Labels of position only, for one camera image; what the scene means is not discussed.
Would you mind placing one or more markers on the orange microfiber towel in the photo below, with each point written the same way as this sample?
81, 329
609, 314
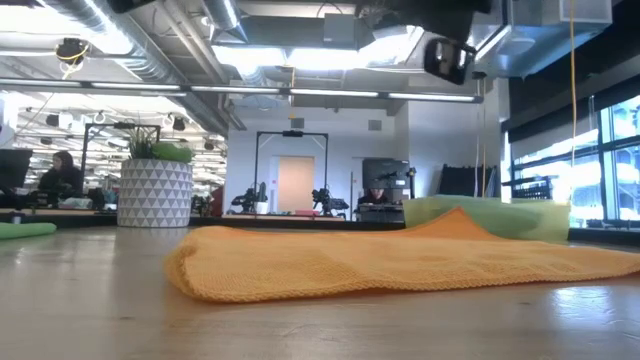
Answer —
350, 265

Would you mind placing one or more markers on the green microfiber towel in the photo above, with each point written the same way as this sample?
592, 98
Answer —
25, 230

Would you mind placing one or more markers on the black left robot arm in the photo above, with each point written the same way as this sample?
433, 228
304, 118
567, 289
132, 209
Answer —
130, 5

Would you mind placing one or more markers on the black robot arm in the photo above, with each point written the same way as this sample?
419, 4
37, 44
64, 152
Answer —
327, 200
250, 200

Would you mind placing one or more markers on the black cabinet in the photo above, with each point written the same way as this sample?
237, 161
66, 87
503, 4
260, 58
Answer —
385, 172

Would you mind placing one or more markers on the black monitor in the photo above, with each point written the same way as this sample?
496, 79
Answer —
15, 167
460, 182

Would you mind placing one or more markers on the person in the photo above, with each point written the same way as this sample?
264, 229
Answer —
62, 175
375, 197

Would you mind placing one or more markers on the yellow plastic tray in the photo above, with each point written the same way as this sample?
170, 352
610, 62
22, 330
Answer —
525, 220

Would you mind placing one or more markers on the succulent in white patterned pot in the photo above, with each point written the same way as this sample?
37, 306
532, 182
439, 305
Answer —
155, 190

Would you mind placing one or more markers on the black gantry frame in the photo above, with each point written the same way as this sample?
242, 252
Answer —
292, 133

